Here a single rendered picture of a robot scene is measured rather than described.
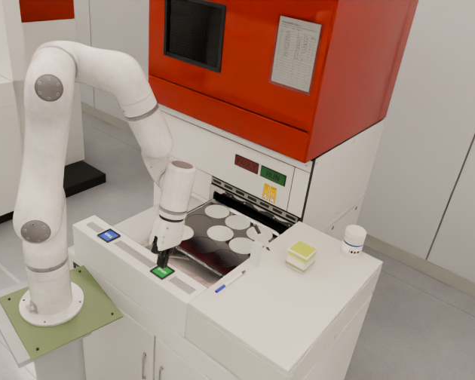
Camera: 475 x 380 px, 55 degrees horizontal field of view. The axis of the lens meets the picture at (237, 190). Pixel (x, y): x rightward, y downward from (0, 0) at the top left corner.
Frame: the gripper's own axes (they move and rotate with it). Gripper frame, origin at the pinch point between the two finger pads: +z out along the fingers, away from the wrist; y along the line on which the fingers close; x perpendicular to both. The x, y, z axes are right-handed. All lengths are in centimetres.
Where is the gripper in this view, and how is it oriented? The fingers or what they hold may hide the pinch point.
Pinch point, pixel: (162, 260)
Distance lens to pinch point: 143.8
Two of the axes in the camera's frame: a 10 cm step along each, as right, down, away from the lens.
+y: -5.8, 1.5, -8.0
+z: -2.3, 9.1, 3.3
